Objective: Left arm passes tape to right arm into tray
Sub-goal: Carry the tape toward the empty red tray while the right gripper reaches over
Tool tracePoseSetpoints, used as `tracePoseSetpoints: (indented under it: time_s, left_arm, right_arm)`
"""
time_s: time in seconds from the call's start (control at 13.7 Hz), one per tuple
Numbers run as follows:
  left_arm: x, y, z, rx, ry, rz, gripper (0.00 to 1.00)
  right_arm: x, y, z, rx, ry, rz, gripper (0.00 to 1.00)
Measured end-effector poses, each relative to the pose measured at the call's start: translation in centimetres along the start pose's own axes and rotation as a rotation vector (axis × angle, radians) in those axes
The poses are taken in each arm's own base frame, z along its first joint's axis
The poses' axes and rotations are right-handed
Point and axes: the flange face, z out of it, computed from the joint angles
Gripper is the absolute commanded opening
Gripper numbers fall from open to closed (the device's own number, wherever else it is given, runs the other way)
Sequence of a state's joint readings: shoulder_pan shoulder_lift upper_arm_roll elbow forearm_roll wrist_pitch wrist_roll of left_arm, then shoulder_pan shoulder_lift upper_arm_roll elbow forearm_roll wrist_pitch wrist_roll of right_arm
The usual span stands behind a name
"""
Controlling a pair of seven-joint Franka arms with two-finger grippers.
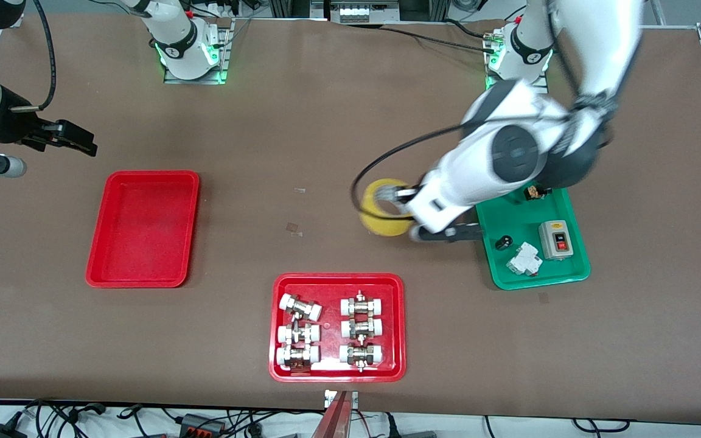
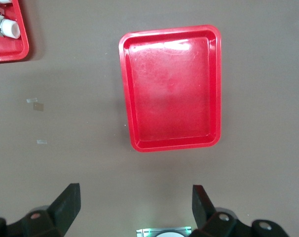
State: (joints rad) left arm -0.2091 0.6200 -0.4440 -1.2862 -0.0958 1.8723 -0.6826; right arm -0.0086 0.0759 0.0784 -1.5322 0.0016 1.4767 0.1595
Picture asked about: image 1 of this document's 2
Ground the yellow tape roll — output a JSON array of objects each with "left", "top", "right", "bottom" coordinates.
[{"left": 360, "top": 178, "right": 416, "bottom": 237}]

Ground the empty red plastic tray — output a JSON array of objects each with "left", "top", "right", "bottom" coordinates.
[{"left": 85, "top": 170, "right": 200, "bottom": 288}]

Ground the green plastic tray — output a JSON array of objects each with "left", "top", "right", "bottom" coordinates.
[{"left": 475, "top": 186, "right": 591, "bottom": 291}]

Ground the red tray holding fittings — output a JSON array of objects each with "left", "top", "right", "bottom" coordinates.
[{"left": 268, "top": 273, "right": 406, "bottom": 383}]

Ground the metal white-capped pipe fitting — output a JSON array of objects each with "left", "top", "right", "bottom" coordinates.
[
  {"left": 340, "top": 291, "right": 385, "bottom": 317},
  {"left": 341, "top": 316, "right": 384, "bottom": 339},
  {"left": 277, "top": 322, "right": 321, "bottom": 345},
  {"left": 276, "top": 344, "right": 321, "bottom": 370},
  {"left": 279, "top": 294, "right": 323, "bottom": 321},
  {"left": 339, "top": 342, "right": 384, "bottom": 372}
]

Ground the white circuit breaker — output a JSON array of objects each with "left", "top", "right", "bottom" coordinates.
[{"left": 506, "top": 242, "right": 544, "bottom": 277}]

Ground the white power strip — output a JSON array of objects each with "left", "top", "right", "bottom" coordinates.
[{"left": 329, "top": 0, "right": 401, "bottom": 24}]

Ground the red silver aluminium profile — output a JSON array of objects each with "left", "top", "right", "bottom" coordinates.
[{"left": 311, "top": 389, "right": 358, "bottom": 438}]

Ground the black orange power strip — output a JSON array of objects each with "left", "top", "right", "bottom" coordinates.
[{"left": 178, "top": 414, "right": 228, "bottom": 436}]

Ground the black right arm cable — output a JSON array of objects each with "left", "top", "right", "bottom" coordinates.
[{"left": 10, "top": 0, "right": 57, "bottom": 114}]

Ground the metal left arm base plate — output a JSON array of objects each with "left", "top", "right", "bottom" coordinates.
[{"left": 486, "top": 27, "right": 549, "bottom": 94}]

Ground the grey switch box red button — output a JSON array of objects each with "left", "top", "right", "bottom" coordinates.
[{"left": 538, "top": 220, "right": 573, "bottom": 261}]

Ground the black cable across table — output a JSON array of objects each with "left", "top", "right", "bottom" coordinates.
[{"left": 381, "top": 23, "right": 498, "bottom": 53}]

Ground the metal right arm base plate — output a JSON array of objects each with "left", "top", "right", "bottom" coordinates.
[{"left": 164, "top": 18, "right": 232, "bottom": 85}]

